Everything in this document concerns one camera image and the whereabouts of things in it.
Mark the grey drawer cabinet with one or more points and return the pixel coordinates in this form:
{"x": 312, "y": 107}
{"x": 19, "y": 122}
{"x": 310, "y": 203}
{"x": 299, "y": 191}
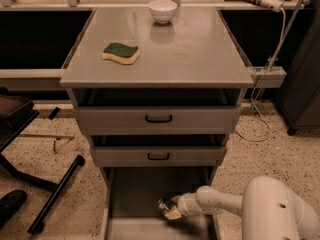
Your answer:
{"x": 193, "y": 51}

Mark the grey bottom drawer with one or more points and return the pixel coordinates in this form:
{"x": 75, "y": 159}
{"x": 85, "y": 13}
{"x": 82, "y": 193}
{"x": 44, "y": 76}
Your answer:
{"x": 131, "y": 211}

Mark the white ceramic bowl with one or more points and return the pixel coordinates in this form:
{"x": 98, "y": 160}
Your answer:
{"x": 162, "y": 11}

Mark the grey middle drawer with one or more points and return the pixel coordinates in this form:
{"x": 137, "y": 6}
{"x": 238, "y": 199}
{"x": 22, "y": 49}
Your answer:
{"x": 157, "y": 150}

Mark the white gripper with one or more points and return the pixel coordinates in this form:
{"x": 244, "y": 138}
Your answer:
{"x": 185, "y": 204}

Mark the black shoe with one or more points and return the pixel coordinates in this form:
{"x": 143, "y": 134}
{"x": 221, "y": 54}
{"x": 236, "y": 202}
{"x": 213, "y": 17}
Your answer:
{"x": 10, "y": 204}

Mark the grey drawer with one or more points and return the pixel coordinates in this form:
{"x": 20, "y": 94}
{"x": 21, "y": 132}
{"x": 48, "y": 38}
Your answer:
{"x": 157, "y": 150}
{"x": 155, "y": 111}
{"x": 131, "y": 211}

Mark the dark cabinet at right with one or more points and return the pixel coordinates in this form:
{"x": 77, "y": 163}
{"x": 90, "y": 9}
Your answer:
{"x": 299, "y": 95}

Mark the crushed green can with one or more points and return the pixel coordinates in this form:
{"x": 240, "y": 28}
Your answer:
{"x": 166, "y": 206}

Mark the grey top drawer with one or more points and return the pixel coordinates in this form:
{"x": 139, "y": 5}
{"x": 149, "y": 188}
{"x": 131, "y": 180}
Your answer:
{"x": 155, "y": 111}

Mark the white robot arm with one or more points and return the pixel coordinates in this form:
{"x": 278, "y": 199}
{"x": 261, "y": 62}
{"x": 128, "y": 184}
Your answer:
{"x": 268, "y": 208}

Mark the green yellow sponge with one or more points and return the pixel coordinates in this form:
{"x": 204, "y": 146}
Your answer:
{"x": 121, "y": 53}

